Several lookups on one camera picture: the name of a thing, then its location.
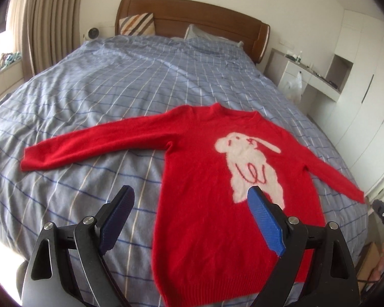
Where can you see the striped pillow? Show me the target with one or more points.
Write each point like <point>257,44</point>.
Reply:
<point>137,24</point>

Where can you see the white desk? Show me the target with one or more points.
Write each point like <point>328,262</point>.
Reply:
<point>310,76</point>

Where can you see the clear plastic bag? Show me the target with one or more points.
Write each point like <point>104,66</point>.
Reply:
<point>291,88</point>

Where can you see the wooden headboard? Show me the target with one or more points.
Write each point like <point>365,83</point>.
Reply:
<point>211,16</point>

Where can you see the grey pillow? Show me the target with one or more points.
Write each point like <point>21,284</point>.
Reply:
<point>204,33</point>

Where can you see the window bench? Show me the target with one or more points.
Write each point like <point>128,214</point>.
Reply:
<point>6,83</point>

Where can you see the bottle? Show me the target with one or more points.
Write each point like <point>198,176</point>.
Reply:
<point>298,57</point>

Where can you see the pile of clothes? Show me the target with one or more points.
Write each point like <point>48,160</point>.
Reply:
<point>9,59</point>

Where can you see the white wardrobe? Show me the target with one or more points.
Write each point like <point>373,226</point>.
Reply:
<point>361,86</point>

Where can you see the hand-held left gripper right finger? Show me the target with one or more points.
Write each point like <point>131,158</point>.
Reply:
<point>265,220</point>

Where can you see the beige curtain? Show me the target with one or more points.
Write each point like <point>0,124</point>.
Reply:
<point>48,22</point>

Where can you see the red sweater with white rabbit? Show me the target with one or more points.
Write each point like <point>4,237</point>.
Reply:
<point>204,214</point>

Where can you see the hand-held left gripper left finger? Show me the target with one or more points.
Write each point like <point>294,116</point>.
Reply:
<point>116,220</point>

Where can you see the cardboard box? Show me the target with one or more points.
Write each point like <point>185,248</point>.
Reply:
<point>369,262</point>

